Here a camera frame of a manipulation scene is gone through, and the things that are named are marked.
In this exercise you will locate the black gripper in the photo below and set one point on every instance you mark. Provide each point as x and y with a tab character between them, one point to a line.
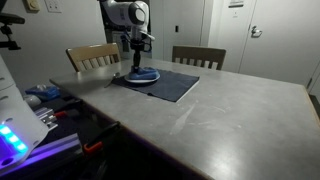
137	48

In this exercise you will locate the blue microfibre towel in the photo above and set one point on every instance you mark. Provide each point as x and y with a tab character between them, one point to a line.
146	73

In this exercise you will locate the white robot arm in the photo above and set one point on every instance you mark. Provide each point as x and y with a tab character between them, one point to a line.
120	13

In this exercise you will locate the white robot base blue lights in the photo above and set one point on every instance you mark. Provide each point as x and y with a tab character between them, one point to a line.
16	116

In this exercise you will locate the white round plate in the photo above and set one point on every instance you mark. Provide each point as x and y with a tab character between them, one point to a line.
141	81

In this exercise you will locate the silver metal spoon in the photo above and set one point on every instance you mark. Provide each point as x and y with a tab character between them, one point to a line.
116	74

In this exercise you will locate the dark blue cloth placemat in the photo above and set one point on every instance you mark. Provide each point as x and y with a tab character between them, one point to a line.
170	86

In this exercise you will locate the wooden slat-back chair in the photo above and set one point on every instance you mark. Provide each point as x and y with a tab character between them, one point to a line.
200	52
93	51

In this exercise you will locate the white door with black latch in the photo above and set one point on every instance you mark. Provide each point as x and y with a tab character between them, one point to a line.
186	20

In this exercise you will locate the blue plastic pack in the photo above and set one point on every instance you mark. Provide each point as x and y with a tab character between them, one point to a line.
43	92

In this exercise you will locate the beige round thermostat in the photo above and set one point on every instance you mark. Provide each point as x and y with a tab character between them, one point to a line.
33	5

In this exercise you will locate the white double switch plate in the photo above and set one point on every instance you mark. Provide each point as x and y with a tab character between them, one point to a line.
53	5

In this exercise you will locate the silver metal bracket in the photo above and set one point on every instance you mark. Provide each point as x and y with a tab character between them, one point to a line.
45	116

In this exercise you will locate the aluminium frame rail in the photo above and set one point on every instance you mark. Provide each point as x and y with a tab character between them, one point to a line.
56	146

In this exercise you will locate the black camera on stand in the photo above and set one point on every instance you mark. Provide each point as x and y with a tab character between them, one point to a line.
10	18

